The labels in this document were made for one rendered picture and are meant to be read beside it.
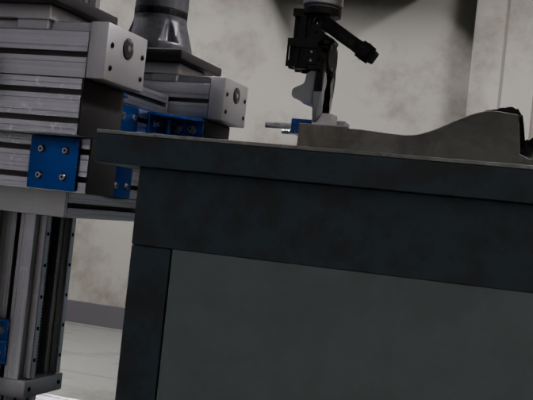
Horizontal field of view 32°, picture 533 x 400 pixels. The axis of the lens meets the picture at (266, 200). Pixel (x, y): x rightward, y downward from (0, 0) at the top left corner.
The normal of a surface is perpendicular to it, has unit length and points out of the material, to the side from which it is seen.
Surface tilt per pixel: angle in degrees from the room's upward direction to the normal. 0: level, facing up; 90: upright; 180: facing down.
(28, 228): 90
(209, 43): 90
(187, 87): 90
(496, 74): 90
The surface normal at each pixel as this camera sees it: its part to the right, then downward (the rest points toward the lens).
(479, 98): -0.33, -0.05
